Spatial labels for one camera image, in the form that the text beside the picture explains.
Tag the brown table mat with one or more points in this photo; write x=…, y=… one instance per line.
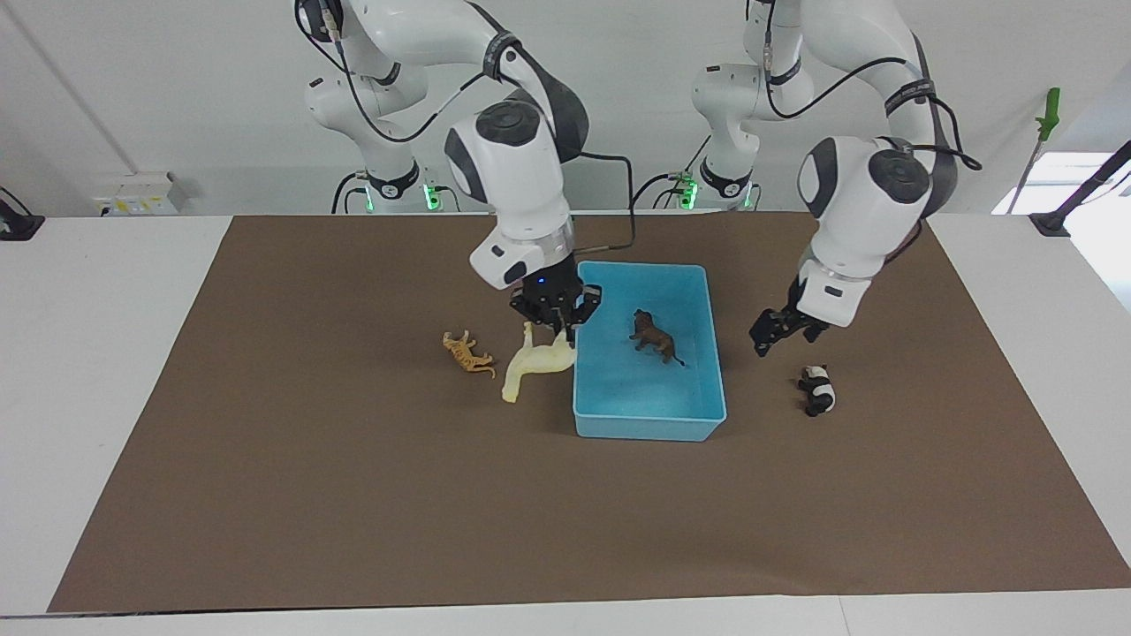
x=442, y=495

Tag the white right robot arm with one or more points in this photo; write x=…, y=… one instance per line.
x=517, y=168

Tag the black and white panda toy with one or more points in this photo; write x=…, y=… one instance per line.
x=819, y=389

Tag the brown horse toy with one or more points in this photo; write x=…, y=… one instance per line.
x=656, y=337

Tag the grey wall socket box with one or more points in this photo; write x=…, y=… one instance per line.
x=137, y=194

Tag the black angled stand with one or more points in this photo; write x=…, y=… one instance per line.
x=1074, y=199

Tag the orange striped tiger toy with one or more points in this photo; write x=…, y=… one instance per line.
x=466, y=353

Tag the cream alpaca toy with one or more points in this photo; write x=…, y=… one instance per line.
x=535, y=360

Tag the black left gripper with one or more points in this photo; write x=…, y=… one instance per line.
x=800, y=320

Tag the light blue storage box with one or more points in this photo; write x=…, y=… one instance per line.
x=649, y=389

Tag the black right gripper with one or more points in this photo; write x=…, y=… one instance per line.
x=552, y=300

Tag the black table clamp mount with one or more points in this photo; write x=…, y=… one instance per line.
x=18, y=225

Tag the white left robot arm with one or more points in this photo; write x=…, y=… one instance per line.
x=861, y=203

